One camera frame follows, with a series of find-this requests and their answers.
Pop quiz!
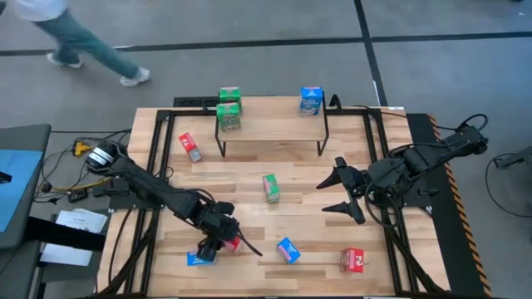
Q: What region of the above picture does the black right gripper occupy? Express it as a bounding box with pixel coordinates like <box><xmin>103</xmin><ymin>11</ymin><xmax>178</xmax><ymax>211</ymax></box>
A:
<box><xmin>315</xmin><ymin>156</ymin><xmax>382</xmax><ymax>226</ymax></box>

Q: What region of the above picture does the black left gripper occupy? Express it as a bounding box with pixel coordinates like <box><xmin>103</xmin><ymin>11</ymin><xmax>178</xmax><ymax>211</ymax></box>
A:
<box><xmin>189</xmin><ymin>207</ymin><xmax>264</xmax><ymax>263</ymax></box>

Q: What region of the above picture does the red Froot Loops cereal box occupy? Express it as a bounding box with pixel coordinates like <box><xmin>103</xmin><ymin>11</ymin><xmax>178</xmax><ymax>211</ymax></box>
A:
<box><xmin>339</xmin><ymin>247</ymin><xmax>366</xmax><ymax>274</ymax></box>
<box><xmin>222</xmin><ymin>235</ymin><xmax>242</xmax><ymax>253</ymax></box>
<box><xmin>178</xmin><ymin>132</ymin><xmax>204</xmax><ymax>164</ymax></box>

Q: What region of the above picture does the blue Rice Krispies cereal box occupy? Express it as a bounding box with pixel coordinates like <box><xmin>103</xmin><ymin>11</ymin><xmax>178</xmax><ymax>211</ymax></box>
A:
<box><xmin>276</xmin><ymin>237</ymin><xmax>302</xmax><ymax>266</ymax></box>
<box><xmin>298</xmin><ymin>86</ymin><xmax>325</xmax><ymax>117</ymax></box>
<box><xmin>186</xmin><ymin>250</ymin><xmax>218</xmax><ymax>267</ymax></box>

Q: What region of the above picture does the green Apple Jacks cereal box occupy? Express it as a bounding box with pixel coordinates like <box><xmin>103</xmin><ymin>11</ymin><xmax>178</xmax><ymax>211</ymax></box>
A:
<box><xmin>219</xmin><ymin>86</ymin><xmax>243</xmax><ymax>105</ymax></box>
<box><xmin>262</xmin><ymin>173</ymin><xmax>282</xmax><ymax>204</ymax></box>
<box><xmin>215</xmin><ymin>102</ymin><xmax>243</xmax><ymax>133</ymax></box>

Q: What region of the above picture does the black mat hazard striped edge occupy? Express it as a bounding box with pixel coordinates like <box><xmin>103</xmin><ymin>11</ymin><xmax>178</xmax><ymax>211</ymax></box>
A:
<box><xmin>405</xmin><ymin>112</ymin><xmax>494</xmax><ymax>298</ymax></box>

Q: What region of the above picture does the white paper sheet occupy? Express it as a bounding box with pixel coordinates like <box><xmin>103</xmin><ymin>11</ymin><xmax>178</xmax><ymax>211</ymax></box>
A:
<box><xmin>39</xmin><ymin>243</ymin><xmax>95</xmax><ymax>267</ymax></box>
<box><xmin>55</xmin><ymin>208</ymin><xmax>108</xmax><ymax>234</ymax></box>

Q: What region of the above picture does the black power strip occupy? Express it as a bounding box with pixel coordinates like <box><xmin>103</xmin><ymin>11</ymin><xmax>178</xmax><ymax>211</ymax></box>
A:
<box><xmin>173</xmin><ymin>96</ymin><xmax>220</xmax><ymax>108</ymax></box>

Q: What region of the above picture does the black flat bar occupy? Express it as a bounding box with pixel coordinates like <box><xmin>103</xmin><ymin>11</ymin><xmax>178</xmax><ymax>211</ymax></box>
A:
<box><xmin>24</xmin><ymin>215</ymin><xmax>107</xmax><ymax>252</ymax></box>

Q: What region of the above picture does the gray floor stand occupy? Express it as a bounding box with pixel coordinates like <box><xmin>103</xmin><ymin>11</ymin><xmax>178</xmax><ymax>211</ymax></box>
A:
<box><xmin>493</xmin><ymin>145</ymin><xmax>532</xmax><ymax>170</ymax></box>

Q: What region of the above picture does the yellow plug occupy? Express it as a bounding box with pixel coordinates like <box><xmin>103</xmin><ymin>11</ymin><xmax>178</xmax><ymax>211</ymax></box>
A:
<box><xmin>72</xmin><ymin>140</ymin><xmax>93</xmax><ymax>157</ymax></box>

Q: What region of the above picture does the blue desk mat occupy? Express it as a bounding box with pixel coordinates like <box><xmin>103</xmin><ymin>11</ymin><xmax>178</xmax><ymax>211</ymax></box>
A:
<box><xmin>0</xmin><ymin>149</ymin><xmax>45</xmax><ymax>233</ymax></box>

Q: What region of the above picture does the gray desk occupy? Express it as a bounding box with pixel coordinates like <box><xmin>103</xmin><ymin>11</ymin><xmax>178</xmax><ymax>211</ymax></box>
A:
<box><xmin>0</xmin><ymin>123</ymin><xmax>52</xmax><ymax>250</ymax></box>

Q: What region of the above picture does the person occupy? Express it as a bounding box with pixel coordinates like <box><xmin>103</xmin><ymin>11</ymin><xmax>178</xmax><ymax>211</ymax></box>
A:
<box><xmin>0</xmin><ymin>0</ymin><xmax>151</xmax><ymax>88</ymax></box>

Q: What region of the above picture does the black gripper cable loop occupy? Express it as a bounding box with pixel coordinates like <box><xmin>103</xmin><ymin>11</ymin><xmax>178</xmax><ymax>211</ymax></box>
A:
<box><xmin>364</xmin><ymin>182</ymin><xmax>401</xmax><ymax>228</ymax></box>

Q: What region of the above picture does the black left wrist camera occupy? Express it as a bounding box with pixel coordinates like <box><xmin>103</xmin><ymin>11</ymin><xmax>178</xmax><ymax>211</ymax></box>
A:
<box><xmin>214</xmin><ymin>201</ymin><xmax>236</xmax><ymax>216</ymax></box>

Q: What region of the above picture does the wooden shelf black metal frame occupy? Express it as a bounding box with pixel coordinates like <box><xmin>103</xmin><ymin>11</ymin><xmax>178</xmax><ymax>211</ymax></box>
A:
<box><xmin>214</xmin><ymin>95</ymin><xmax>330</xmax><ymax>159</ymax></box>

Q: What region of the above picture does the yellow cable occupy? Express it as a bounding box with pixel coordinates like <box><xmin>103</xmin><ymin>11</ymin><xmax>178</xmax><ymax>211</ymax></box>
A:
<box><xmin>49</xmin><ymin>177</ymin><xmax>113</xmax><ymax>194</ymax></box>

